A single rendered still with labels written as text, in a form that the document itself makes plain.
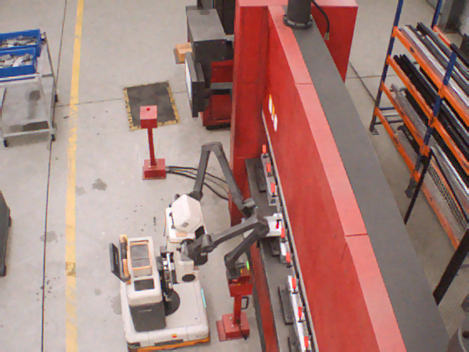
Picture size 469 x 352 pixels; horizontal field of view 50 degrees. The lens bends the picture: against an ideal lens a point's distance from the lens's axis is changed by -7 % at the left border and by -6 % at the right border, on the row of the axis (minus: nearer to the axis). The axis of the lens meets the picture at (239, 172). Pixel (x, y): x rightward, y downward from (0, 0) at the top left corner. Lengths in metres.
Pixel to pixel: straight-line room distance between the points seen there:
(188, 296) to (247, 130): 1.41
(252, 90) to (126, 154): 2.25
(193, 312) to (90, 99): 3.47
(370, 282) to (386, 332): 0.22
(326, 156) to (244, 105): 1.77
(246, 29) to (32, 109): 3.24
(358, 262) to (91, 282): 3.18
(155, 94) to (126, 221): 2.06
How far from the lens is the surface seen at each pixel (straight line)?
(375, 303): 2.05
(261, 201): 4.23
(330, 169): 2.47
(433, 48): 5.48
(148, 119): 5.13
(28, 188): 5.84
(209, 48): 4.06
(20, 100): 6.53
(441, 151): 5.30
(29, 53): 6.16
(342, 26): 3.98
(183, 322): 4.26
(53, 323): 4.76
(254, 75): 4.05
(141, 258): 3.84
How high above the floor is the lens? 3.97
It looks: 44 degrees down
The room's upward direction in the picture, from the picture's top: 3 degrees clockwise
